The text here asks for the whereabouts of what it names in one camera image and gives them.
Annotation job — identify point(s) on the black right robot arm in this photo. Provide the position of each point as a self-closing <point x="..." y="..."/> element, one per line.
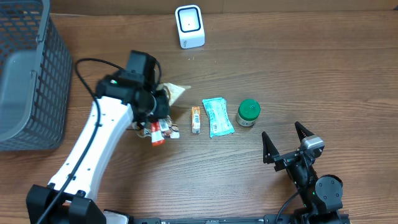
<point x="318" y="199"/>

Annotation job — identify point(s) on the red snack stick packet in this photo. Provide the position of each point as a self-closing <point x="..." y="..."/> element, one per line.
<point x="156" y="134"/>

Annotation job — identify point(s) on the beige snack pouch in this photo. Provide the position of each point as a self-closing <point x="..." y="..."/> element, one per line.
<point x="173" y="91"/>

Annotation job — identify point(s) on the teal plastic packet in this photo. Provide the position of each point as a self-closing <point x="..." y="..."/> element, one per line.
<point x="216" y="110"/>

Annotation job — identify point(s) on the grey plastic mesh basket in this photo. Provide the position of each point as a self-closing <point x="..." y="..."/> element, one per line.
<point x="36" y="76"/>

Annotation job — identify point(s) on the white barcode scanner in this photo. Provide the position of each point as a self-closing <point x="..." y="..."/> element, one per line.
<point x="190" y="26"/>

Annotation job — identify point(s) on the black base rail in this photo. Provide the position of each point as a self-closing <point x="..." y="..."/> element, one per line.
<point x="211" y="221"/>

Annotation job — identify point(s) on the green lid jar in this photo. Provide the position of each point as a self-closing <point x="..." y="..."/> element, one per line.
<point x="248" y="112"/>

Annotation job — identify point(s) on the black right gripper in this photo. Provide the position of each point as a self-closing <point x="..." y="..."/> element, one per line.
<point x="286" y="158"/>

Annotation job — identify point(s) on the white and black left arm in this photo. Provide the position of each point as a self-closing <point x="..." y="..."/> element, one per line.
<point x="129" y="96"/>

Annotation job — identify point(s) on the orange small snack box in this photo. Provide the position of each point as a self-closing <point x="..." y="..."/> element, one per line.
<point x="196" y="120"/>

